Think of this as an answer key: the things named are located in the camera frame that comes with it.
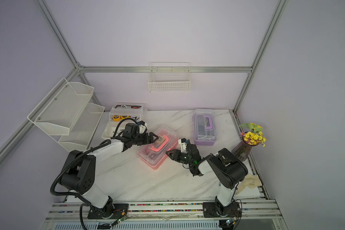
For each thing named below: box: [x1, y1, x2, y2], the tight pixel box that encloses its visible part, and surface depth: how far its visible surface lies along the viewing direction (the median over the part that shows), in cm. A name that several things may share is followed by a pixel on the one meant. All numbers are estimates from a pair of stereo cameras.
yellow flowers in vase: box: [231, 122, 267, 162], surface depth 78 cm
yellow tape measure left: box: [112, 115, 122, 122], surface depth 106 cm
